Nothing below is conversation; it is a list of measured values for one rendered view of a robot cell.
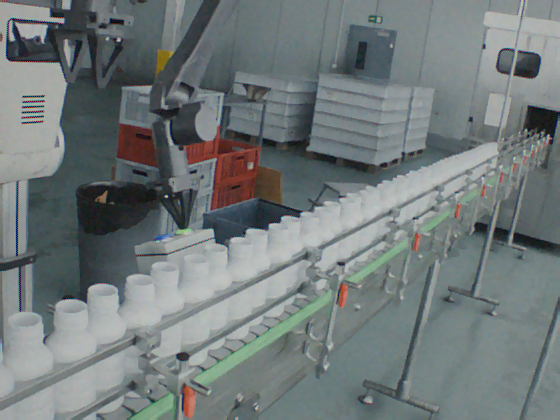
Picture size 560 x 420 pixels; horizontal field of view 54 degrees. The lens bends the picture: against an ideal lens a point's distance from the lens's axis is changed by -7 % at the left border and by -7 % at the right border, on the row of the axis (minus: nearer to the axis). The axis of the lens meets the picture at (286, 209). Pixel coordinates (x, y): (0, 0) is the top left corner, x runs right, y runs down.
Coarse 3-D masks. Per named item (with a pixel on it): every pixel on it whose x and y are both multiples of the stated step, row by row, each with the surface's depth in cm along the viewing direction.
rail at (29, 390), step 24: (384, 216) 143; (336, 240) 119; (384, 240) 149; (288, 264) 103; (336, 264) 124; (240, 288) 90; (192, 312) 80; (264, 312) 99; (216, 336) 87; (96, 360) 64; (168, 360) 78; (48, 384) 58; (0, 408) 53; (96, 408) 66
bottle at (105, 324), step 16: (96, 288) 70; (112, 288) 70; (96, 304) 67; (112, 304) 68; (96, 320) 68; (112, 320) 69; (96, 336) 67; (112, 336) 68; (96, 352) 68; (96, 368) 68; (112, 368) 69; (112, 384) 70; (96, 400) 70
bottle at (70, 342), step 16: (64, 304) 65; (80, 304) 65; (64, 320) 62; (80, 320) 63; (48, 336) 64; (64, 336) 62; (80, 336) 63; (64, 352) 62; (80, 352) 63; (64, 384) 63; (80, 384) 64; (96, 384) 67; (64, 400) 64; (80, 400) 64; (64, 416) 64
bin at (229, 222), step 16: (224, 208) 186; (240, 208) 195; (256, 208) 204; (272, 208) 201; (288, 208) 198; (208, 224) 177; (224, 224) 174; (240, 224) 197; (256, 224) 205; (224, 240) 175
